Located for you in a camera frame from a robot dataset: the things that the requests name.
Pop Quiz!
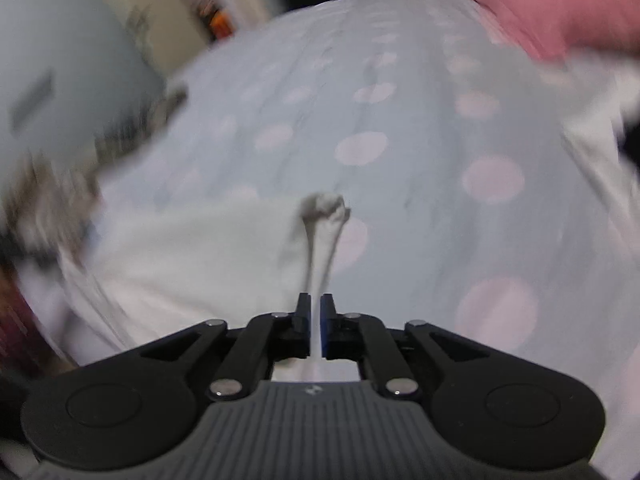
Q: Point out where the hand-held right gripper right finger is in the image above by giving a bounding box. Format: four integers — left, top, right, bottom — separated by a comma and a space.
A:
320, 294, 493, 402

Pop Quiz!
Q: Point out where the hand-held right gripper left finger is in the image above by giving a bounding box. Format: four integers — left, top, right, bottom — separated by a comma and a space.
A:
137, 292, 312, 403

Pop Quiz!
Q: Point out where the white sweater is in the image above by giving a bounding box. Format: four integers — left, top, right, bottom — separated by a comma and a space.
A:
60, 192, 368, 386

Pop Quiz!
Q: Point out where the bed with dotted grey sheet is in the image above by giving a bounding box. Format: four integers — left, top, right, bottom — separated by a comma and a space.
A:
90, 0, 640, 466

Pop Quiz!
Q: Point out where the maroon printed cloth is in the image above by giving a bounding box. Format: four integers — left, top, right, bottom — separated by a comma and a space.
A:
0, 270, 56, 376

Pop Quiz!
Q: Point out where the olive ribbed garment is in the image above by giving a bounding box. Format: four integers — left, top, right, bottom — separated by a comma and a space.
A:
0, 150, 106, 271

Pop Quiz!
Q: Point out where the red stool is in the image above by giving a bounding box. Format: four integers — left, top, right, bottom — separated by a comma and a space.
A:
207, 7, 234, 42

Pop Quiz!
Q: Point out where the pink pillow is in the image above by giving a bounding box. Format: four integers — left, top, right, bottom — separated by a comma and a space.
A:
457, 0, 640, 61

